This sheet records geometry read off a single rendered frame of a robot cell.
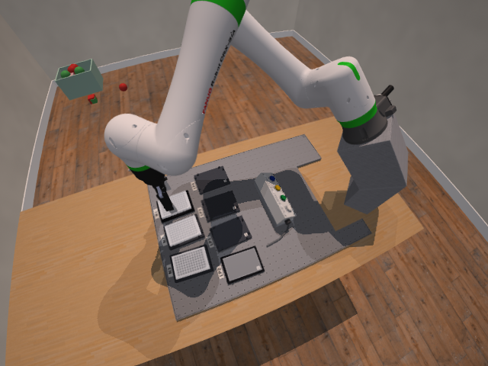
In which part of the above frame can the grey operator panel with coloured buttons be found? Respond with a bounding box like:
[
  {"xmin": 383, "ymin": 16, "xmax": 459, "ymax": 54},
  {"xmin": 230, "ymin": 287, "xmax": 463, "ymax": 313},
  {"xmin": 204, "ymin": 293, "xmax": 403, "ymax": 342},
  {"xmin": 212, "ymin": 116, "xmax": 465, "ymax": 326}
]
[{"xmin": 254, "ymin": 172, "xmax": 296, "ymax": 247}]

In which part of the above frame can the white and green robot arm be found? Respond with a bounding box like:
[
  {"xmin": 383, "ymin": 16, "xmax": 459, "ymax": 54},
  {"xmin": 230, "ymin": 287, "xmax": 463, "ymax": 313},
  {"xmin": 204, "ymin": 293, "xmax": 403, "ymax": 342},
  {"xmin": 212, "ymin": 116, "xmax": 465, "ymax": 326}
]
[{"xmin": 104, "ymin": 0, "xmax": 397, "ymax": 181}]

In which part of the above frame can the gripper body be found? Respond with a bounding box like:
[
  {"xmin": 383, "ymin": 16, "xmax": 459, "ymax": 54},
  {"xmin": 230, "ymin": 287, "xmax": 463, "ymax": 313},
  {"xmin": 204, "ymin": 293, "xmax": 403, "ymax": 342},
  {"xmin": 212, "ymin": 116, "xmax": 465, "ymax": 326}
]
[{"xmin": 143, "ymin": 173, "xmax": 165, "ymax": 191}]

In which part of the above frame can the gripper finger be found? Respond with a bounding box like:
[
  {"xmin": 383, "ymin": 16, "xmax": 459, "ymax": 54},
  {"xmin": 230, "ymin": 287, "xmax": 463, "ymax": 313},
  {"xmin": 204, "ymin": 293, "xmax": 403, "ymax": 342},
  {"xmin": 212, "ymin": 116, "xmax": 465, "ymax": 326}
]
[
  {"xmin": 163, "ymin": 177, "xmax": 171, "ymax": 191},
  {"xmin": 155, "ymin": 180, "xmax": 178, "ymax": 214}
]

